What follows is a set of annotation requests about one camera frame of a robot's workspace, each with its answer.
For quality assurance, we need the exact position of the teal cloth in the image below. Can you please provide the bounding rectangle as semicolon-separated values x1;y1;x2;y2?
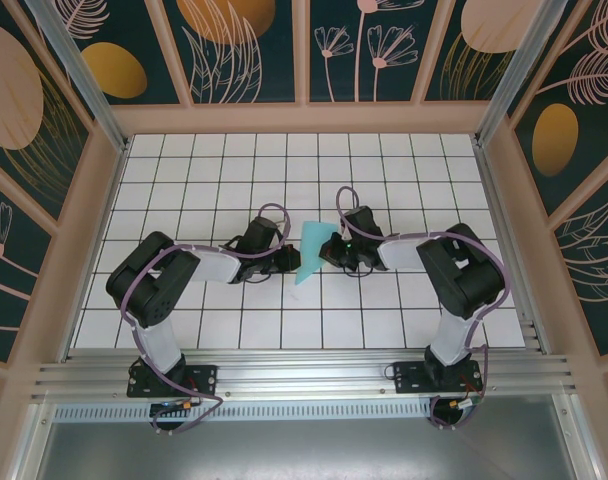
293;220;338;288

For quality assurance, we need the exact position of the grey metal sheet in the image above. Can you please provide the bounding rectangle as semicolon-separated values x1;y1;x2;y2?
13;419;598;480

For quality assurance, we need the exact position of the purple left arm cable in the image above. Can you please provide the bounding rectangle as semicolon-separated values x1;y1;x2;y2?
118;202;291;437

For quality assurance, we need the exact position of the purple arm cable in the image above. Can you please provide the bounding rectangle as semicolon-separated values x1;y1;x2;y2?
118;202;291;437
335;186;510;431

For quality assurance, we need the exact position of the aluminium mounting rail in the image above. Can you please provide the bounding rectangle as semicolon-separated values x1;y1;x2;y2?
31;349;580;402

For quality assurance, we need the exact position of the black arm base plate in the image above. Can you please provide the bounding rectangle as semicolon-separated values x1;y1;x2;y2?
127;363;219;399
392;360;483;396

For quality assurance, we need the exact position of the aluminium side rail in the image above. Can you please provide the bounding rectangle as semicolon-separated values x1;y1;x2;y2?
476;142;550;356

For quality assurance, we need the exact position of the slotted grey cable duct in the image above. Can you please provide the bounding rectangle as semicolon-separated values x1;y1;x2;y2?
53;403;435;422

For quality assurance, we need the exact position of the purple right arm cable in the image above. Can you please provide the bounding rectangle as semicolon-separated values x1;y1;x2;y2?
335;186;510;431

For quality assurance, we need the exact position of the aluminium corner post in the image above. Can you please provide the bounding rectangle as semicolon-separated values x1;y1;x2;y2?
23;0;131;154
476;0;571;147

